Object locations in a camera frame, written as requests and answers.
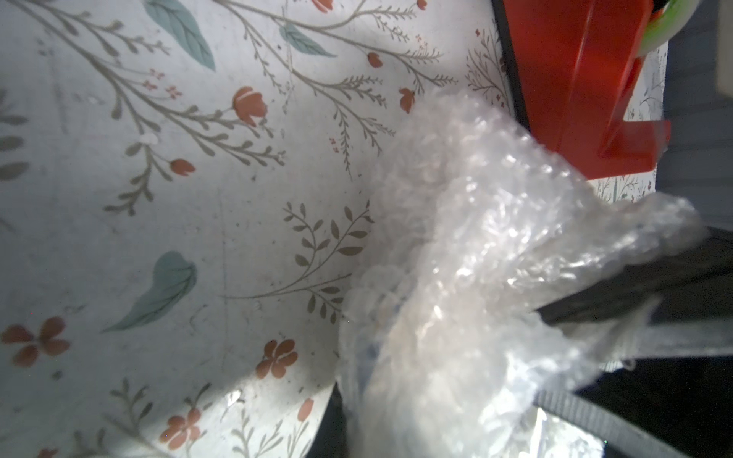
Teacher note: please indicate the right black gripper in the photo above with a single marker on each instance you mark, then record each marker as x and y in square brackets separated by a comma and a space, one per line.
[677, 400]

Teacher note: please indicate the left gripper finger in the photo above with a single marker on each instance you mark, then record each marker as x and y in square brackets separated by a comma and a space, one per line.
[331, 438]

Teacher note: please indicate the clear bubble wrap sheet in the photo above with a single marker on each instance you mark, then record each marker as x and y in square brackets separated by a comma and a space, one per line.
[475, 228]

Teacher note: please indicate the red tape dispenser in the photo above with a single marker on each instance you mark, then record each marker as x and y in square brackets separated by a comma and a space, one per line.
[573, 67]

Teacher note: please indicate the floral table mat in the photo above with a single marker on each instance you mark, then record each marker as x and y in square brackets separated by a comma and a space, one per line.
[184, 196]

